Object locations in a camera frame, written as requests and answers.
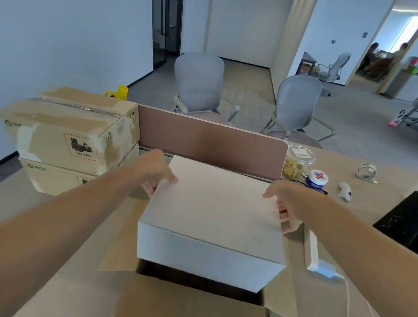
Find small side table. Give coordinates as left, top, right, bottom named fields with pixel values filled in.
left=295, top=52, right=319, bottom=78

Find white low cabinet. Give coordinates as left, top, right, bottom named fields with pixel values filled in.
left=383, top=67, right=418, bottom=103

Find yellow bag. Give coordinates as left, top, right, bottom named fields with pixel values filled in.
left=104, top=83, right=130, bottom=101

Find pink object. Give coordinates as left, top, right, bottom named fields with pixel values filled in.
left=388, top=112, right=407, bottom=129

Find small jar with blue-white lid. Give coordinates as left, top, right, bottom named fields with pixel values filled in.
left=304, top=168, right=330, bottom=192

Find open brown cardboard box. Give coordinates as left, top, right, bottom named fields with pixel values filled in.
left=92, top=197, right=310, bottom=317

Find black keyboard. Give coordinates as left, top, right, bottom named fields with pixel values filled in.
left=368, top=186, right=418, bottom=264

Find pink desk divider panel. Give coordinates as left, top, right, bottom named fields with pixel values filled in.
left=132, top=104, right=292, bottom=183

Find clear plastic snack tub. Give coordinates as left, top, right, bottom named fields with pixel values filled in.
left=281, top=144, right=318, bottom=183

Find clear tape roll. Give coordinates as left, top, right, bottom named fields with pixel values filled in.
left=355, top=162, right=380, bottom=184

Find person's right hand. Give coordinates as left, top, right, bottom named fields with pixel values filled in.
left=259, top=178, right=309, bottom=236

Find black eyeglasses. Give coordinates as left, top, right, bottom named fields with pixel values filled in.
left=289, top=179, right=330, bottom=196

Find person's left hand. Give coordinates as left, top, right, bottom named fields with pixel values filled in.
left=128, top=146, right=182, bottom=202

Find white power adapter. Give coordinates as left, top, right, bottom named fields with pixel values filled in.
left=298, top=227, right=343, bottom=280

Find person's right forearm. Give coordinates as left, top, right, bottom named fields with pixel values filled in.
left=288, top=190, right=418, bottom=317

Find person's left forearm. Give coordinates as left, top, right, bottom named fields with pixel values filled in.
left=0, top=150, right=148, bottom=317

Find dark glass door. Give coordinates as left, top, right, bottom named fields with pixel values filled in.
left=140, top=0, right=187, bottom=73

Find white cardboard box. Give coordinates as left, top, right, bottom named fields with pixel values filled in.
left=131, top=152, right=298, bottom=297

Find taped brown shipping carton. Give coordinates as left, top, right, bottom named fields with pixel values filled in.
left=15, top=130, right=142, bottom=206
left=0, top=79, right=145, bottom=180

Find white handheld controller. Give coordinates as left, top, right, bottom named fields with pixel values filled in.
left=337, top=181, right=354, bottom=203

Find white office chair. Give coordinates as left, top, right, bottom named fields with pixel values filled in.
left=315, top=50, right=352, bottom=100

